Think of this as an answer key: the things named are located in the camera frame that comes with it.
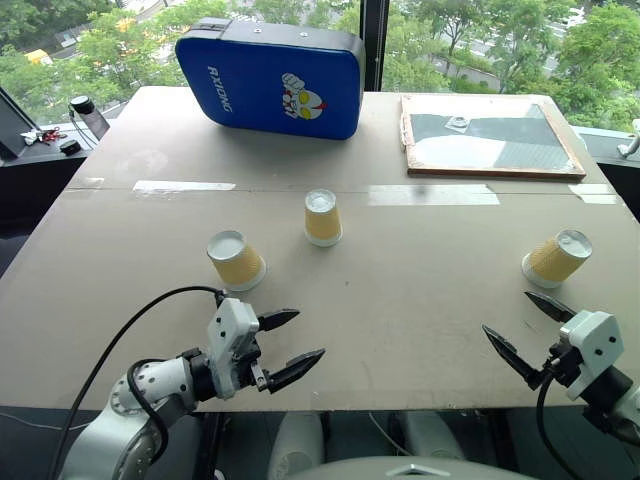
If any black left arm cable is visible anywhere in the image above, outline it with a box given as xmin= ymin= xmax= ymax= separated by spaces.
xmin=46 ymin=285 xmax=227 ymax=480

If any wooden framed board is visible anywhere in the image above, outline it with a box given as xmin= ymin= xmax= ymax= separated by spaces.
xmin=399 ymin=93 xmax=588 ymax=181

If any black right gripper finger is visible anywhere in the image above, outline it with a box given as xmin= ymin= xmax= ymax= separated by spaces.
xmin=523 ymin=290 xmax=578 ymax=324
xmin=481 ymin=324 xmax=545 ymax=392

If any grey robot torso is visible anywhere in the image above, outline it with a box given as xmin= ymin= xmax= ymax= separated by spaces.
xmin=286 ymin=456 xmax=540 ymax=480

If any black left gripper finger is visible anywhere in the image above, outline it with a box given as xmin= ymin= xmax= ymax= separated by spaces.
xmin=268 ymin=348 xmax=327 ymax=396
xmin=256 ymin=309 xmax=302 ymax=333

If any white object on ledge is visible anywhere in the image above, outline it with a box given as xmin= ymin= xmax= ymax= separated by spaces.
xmin=616 ymin=118 xmax=640 ymax=157

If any dark monitor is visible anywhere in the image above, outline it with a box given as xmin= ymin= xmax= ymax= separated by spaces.
xmin=0 ymin=85 xmax=40 ymax=161

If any blue cartoon print pad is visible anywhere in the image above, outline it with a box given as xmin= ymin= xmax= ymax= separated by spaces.
xmin=174 ymin=16 xmax=365 ymax=142

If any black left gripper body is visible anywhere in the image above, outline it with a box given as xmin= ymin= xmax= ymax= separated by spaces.
xmin=227 ymin=335 xmax=274 ymax=399

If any wide clear tape strip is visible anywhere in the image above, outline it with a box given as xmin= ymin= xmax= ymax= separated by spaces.
xmin=368 ymin=183 xmax=502 ymax=207

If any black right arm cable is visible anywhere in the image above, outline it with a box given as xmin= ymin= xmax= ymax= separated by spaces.
xmin=535 ymin=372 xmax=585 ymax=480

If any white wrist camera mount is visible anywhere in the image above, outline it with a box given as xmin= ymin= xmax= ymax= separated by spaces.
xmin=206 ymin=297 xmax=262 ymax=401
xmin=559 ymin=310 xmax=627 ymax=402

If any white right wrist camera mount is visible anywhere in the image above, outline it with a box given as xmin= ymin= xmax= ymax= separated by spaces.
xmin=559 ymin=310 xmax=627 ymax=402

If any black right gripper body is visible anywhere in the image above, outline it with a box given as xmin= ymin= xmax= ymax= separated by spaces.
xmin=541 ymin=335 xmax=585 ymax=390

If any yellow ribbed paper cup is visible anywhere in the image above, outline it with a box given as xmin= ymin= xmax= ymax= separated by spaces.
xmin=303 ymin=188 xmax=345 ymax=249
xmin=520 ymin=228 xmax=594 ymax=290
xmin=206 ymin=229 xmax=268 ymax=293

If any short clear tape strip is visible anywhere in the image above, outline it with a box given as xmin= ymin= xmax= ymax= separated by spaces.
xmin=567 ymin=182 xmax=619 ymax=206

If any black side desk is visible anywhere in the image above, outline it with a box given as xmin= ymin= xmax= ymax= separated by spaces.
xmin=0 ymin=107 xmax=112 ymax=281

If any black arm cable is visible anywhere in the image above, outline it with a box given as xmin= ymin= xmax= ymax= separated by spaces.
xmin=535 ymin=372 xmax=585 ymax=480
xmin=46 ymin=285 xmax=227 ymax=480

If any pale grey rounded shape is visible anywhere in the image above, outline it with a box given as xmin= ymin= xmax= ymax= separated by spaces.
xmin=399 ymin=410 xmax=467 ymax=462
xmin=266 ymin=411 xmax=327 ymax=480

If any black window frame post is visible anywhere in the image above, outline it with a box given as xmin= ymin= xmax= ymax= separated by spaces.
xmin=359 ymin=0 xmax=392 ymax=93

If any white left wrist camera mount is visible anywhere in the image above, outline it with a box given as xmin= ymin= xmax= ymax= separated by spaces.
xmin=206 ymin=297 xmax=262 ymax=401

